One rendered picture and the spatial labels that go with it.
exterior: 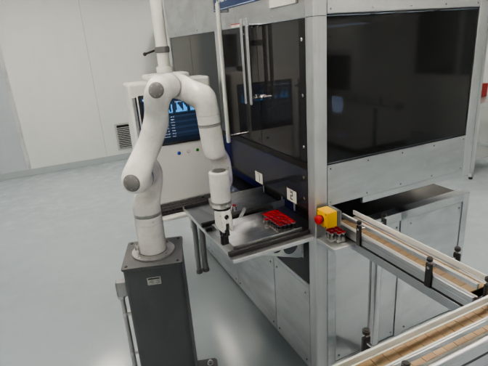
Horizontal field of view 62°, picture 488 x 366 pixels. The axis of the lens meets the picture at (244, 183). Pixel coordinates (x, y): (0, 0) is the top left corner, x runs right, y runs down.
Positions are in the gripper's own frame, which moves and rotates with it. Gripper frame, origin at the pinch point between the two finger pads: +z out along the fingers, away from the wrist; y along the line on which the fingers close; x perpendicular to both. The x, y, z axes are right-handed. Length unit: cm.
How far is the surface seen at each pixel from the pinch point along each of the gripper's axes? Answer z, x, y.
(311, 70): -68, -38, -11
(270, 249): 4.4, -16.4, -10.9
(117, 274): 93, 35, 164
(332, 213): -10.5, -40.7, -21.5
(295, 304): 52, -39, 7
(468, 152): -19, -133, -12
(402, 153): -26, -88, -12
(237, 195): 3, -30, 54
